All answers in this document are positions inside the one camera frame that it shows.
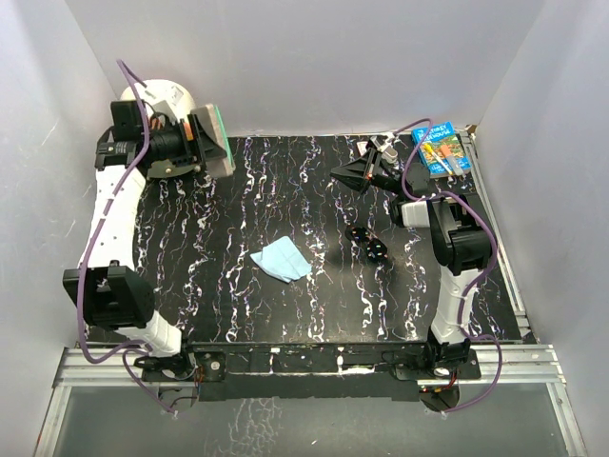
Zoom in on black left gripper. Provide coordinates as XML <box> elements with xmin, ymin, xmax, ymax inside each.
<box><xmin>144</xmin><ymin>114</ymin><xmax>226</xmax><ymax>169</ymax></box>

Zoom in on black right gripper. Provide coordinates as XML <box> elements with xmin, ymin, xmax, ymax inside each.
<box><xmin>331</xmin><ymin>149</ymin><xmax>405</xmax><ymax>197</ymax></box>

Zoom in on grey glasses case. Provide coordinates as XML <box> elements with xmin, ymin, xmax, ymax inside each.
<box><xmin>191</xmin><ymin>104</ymin><xmax>236</xmax><ymax>179</ymax></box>

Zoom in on light blue cleaning cloth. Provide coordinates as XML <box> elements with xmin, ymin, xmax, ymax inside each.
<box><xmin>250</xmin><ymin>236</ymin><xmax>312</xmax><ymax>284</ymax></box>

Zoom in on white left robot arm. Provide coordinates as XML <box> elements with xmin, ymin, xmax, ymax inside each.
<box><xmin>62</xmin><ymin>99</ymin><xmax>234</xmax><ymax>380</ymax></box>

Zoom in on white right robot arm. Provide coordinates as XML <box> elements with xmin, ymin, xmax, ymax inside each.
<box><xmin>330</xmin><ymin>149</ymin><xmax>498</xmax><ymax>378</ymax></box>

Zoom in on black sunglasses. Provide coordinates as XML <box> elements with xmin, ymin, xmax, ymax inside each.
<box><xmin>344</xmin><ymin>225</ymin><xmax>389</xmax><ymax>264</ymax></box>

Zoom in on small red white box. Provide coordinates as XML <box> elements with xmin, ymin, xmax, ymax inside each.
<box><xmin>356</xmin><ymin>141</ymin><xmax>372</xmax><ymax>156</ymax></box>

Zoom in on round mini drawer cabinet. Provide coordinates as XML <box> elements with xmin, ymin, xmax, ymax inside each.
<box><xmin>118</xmin><ymin>78</ymin><xmax>201</xmax><ymax>181</ymax></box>

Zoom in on yellow white marker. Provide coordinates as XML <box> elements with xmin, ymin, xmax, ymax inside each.
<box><xmin>423</xmin><ymin>143</ymin><xmax>453</xmax><ymax>176</ymax></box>

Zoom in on blue paperback book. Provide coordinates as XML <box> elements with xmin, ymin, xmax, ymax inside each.
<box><xmin>412</xmin><ymin>122</ymin><xmax>471</xmax><ymax>179</ymax></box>

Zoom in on orange grey marker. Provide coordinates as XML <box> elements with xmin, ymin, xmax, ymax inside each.
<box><xmin>441</xmin><ymin>145</ymin><xmax>463</xmax><ymax>176</ymax></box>

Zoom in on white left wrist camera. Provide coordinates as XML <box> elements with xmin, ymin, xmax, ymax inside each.
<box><xmin>144</xmin><ymin>88</ymin><xmax>179</xmax><ymax>121</ymax></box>

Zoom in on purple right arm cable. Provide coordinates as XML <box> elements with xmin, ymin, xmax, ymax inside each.
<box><xmin>392</xmin><ymin>118</ymin><xmax>503</xmax><ymax>413</ymax></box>

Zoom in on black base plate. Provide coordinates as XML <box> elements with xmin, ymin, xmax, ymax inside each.
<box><xmin>135</xmin><ymin>342</ymin><xmax>481</xmax><ymax>402</ymax></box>

